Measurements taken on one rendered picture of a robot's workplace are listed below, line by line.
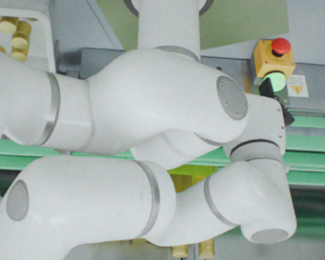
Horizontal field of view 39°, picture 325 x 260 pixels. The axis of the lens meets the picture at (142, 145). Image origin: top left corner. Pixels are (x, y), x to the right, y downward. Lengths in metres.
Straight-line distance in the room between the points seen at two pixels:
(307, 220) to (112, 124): 0.88
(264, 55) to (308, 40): 0.11
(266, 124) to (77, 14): 0.46
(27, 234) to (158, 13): 0.40
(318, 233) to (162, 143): 0.78
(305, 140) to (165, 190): 0.59
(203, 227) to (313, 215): 0.72
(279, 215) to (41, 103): 0.34
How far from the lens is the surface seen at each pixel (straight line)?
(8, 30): 0.94
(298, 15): 1.01
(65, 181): 0.41
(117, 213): 0.44
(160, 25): 0.69
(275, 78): 1.00
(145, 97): 0.47
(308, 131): 1.05
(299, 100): 1.06
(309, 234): 1.29
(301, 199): 1.31
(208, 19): 0.85
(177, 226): 0.62
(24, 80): 0.47
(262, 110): 0.75
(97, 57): 1.02
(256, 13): 0.85
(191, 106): 0.50
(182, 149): 0.58
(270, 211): 0.61
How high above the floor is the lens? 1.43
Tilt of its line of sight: 29 degrees down
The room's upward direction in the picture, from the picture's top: 179 degrees counter-clockwise
